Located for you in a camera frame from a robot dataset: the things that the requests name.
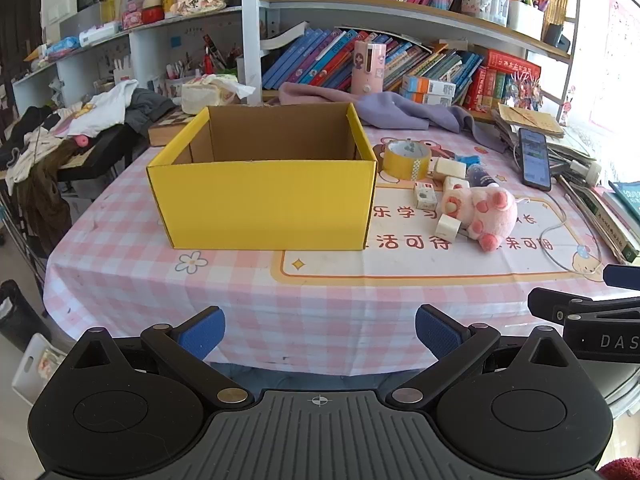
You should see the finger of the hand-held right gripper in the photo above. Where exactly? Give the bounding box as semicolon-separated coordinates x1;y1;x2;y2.
528;287;640;323
603;265;640;290

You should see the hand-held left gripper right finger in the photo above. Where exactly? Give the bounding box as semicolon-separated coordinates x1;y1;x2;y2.
385;304;581;408

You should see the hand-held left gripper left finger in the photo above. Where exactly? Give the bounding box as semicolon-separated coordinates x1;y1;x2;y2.
65;305;253;409

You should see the pink plush pig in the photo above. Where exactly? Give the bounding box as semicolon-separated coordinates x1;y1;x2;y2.
442;186;519;254

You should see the small printed white box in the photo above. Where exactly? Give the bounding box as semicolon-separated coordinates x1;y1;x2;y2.
413;182;438;212

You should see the yellow cardboard box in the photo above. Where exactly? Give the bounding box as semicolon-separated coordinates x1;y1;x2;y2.
146;101;379;252

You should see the blue labelled bottle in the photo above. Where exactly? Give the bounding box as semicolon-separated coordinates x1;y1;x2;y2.
465;164;499;189

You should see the yellow tape roll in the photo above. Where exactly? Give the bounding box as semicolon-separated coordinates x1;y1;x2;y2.
382;139;433;182

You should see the white storage container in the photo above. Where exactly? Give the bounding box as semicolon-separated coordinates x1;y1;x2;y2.
507;0;546;41

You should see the dark green flat book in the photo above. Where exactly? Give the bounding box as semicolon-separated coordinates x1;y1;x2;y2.
561;182;640;266

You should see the teal book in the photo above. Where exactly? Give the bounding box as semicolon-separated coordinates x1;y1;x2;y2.
607;180;640;222

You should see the pink checked tablecloth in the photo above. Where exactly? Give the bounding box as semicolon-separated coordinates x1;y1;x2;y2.
44;105;622;379

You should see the white power adapter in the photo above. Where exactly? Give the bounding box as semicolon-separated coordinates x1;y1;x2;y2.
570;160;604;181

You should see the red fuzzy garment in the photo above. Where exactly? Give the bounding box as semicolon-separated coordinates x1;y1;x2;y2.
599;457;640;480

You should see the stack of papers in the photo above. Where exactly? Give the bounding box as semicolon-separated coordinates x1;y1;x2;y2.
493;110;599;172

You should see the black smartphone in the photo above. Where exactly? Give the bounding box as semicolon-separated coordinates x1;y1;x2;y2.
517;127;553;191

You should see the white plastic bag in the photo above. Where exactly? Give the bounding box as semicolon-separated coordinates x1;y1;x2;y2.
11;332;67;407

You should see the brown paper envelope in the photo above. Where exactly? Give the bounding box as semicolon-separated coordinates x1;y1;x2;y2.
497;103;566;137

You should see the black bin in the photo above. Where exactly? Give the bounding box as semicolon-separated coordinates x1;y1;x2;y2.
0;280;49;352

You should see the brown garment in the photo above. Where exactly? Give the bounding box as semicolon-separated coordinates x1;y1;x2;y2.
14;139;77;257

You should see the colourful paper ornament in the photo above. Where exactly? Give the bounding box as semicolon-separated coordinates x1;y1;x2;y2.
505;71;544;111

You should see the purple cloth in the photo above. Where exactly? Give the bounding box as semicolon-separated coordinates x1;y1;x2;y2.
357;91;509;154

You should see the dark grey garment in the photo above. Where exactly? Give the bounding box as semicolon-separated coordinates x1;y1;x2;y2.
124;88;177;134

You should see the thick red dictionary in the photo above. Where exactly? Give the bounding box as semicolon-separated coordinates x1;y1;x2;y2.
466;66;489;110

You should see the orange blue white carton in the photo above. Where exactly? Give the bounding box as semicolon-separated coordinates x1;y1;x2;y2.
402;75;457;96
399;91;454;107

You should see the red boxed book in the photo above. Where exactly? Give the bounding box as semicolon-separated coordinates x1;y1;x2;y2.
487;50;542;79

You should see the patterned tissue box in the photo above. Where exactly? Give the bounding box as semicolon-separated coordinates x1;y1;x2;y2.
180;74;256;115

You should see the white shirt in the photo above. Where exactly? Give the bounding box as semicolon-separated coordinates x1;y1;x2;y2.
59;80;139;137

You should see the cup of pens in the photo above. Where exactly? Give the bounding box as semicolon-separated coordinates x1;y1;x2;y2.
164;57;202;96

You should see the pink cloth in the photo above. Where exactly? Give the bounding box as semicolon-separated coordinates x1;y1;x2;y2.
278;81;362;107

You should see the pink cylindrical humidifier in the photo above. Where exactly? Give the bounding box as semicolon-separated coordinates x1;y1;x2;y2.
351;41;387;95

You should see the row of yellow books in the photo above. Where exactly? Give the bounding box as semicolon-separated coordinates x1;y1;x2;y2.
542;0;572;26

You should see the row of blue picture books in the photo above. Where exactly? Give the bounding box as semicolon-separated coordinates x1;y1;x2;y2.
261;27;484;94

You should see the white bookshelf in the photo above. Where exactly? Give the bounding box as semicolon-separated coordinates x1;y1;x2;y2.
10;0;584;126

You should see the white charging cable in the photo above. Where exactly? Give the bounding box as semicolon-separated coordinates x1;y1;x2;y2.
541;175;607;282

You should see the wall poster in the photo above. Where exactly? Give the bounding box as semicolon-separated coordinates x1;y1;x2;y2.
589;0;640;132

